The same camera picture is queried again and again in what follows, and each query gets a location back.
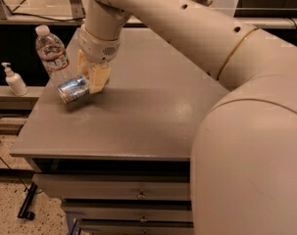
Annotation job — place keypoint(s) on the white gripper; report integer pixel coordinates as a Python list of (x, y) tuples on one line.
[(97, 49)]

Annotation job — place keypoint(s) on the blue silver redbull can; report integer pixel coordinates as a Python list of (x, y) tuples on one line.
[(73, 89)]

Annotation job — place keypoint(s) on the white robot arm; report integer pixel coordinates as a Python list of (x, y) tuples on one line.
[(244, 159)]

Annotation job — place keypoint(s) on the clear water bottle red label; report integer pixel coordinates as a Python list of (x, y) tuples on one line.
[(53, 55)]

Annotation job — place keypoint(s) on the white pump dispenser bottle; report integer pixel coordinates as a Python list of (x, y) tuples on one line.
[(14, 80)]

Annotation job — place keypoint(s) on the grey drawer cabinet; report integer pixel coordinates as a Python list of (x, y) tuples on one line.
[(119, 160)]

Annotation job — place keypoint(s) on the black metal floor bracket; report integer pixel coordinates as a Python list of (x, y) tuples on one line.
[(25, 212)]

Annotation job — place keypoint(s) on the grey metal shelf rail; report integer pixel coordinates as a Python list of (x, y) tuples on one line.
[(276, 23)]

